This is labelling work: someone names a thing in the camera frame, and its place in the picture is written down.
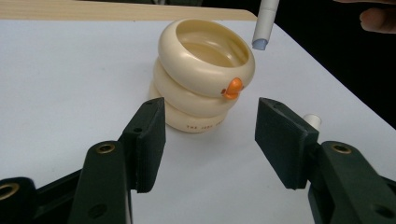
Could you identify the short white tube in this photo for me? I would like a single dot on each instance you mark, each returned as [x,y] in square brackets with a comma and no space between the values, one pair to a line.
[313,120]

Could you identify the cream ringed pen holder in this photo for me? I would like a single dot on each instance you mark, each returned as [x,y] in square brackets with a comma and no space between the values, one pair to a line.
[199,77]

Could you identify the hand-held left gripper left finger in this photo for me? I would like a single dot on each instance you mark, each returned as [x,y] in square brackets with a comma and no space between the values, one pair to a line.
[146,149]

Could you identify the light wooden table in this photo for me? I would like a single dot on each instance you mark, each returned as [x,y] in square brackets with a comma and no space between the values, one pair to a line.
[93,11]

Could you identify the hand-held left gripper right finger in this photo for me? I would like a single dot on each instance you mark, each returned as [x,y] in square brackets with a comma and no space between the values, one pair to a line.
[280,140]

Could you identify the large white table sheet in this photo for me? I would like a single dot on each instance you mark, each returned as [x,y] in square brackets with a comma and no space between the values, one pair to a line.
[62,93]

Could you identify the long white marker pen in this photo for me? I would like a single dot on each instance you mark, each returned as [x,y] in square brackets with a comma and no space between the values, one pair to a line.
[264,25]

